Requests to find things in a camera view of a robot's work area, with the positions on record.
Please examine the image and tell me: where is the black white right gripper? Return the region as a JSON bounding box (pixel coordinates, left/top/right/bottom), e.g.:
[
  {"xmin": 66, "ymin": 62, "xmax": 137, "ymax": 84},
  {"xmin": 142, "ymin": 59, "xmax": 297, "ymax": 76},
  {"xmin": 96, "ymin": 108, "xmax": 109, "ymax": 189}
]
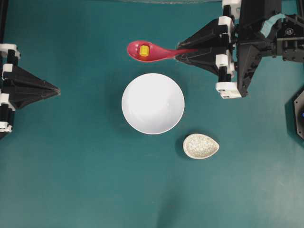
[{"xmin": 175, "ymin": 0, "xmax": 241, "ymax": 99}]

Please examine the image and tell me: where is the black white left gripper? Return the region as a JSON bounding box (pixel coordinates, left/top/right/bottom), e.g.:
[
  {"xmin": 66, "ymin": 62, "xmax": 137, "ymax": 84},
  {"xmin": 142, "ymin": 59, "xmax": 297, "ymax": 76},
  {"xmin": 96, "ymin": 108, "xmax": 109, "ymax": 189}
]
[{"xmin": 0, "ymin": 44, "xmax": 60, "ymax": 133}]

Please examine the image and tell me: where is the red plastic spoon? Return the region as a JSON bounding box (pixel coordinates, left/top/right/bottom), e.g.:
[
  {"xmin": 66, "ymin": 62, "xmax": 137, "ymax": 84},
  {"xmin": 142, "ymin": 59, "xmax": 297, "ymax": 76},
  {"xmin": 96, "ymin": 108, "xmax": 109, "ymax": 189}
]
[{"xmin": 127, "ymin": 40, "xmax": 198, "ymax": 63}]

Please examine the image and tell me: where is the yellow hexagonal prism block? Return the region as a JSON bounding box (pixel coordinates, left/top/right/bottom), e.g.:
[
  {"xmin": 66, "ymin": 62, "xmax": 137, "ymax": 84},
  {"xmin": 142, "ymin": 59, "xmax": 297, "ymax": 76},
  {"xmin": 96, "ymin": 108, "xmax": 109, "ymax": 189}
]
[{"xmin": 139, "ymin": 45, "xmax": 150, "ymax": 57}]

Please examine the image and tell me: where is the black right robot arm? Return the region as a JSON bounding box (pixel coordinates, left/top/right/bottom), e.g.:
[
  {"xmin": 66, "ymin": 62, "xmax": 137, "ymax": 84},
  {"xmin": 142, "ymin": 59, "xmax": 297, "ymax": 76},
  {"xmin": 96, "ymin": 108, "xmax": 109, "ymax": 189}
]
[{"xmin": 176, "ymin": 0, "xmax": 304, "ymax": 99}]

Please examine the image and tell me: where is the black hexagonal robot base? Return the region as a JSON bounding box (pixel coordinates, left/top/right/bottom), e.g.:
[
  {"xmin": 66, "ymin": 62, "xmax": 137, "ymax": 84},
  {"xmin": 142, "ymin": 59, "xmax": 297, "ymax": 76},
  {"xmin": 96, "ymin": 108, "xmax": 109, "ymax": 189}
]
[{"xmin": 285, "ymin": 86, "xmax": 304, "ymax": 144}]

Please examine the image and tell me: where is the white round bowl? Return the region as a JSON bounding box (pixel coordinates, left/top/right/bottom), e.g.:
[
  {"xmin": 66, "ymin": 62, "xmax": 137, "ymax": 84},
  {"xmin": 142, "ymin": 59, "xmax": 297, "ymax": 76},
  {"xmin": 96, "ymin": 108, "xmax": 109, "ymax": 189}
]
[{"xmin": 121, "ymin": 73, "xmax": 185, "ymax": 135}]

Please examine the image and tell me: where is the speckled teardrop ceramic dish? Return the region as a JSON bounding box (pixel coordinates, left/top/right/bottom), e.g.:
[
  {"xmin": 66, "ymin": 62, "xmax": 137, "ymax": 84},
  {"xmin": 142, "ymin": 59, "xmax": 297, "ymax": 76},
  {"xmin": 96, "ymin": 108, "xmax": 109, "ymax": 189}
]
[{"xmin": 183, "ymin": 133, "xmax": 220, "ymax": 160}]

